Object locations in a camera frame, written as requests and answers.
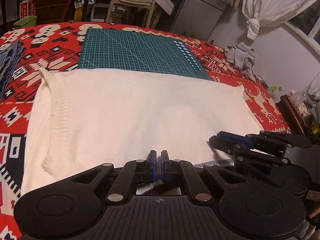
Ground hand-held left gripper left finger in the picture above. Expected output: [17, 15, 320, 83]
[71, 150, 157, 205]

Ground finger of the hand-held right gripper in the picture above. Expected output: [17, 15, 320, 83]
[209, 136, 288, 165]
[217, 131, 312, 153]

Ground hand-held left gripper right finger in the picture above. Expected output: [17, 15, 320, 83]
[161, 150, 247, 205]

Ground cream knit vest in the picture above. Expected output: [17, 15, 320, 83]
[21, 67, 264, 198]

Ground wooden nightstand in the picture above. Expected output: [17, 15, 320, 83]
[274, 94, 320, 137]

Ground small green plant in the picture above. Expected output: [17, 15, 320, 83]
[266, 85, 283, 97]

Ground grey crumpled garment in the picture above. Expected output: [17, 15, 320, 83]
[225, 42, 258, 80]

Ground green cutting mat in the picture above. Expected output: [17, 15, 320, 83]
[78, 28, 212, 81]

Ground grey refrigerator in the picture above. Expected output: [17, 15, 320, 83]
[170, 0, 240, 42]

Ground window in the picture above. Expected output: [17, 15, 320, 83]
[285, 2, 320, 45]

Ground white knotted curtain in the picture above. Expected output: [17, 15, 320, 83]
[241, 0, 320, 40]

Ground red patterned blanket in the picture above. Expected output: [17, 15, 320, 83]
[0, 22, 292, 240]

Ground white flat box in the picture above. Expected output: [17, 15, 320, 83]
[155, 0, 175, 15]

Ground blue denim jeans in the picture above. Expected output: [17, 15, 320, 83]
[0, 41, 25, 98]

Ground wooden drawer cabinet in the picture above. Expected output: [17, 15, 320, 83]
[32, 0, 78, 23]

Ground green waste bin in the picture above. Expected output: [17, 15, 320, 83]
[14, 16, 38, 29]

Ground red printed box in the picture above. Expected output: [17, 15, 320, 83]
[19, 0, 38, 19]

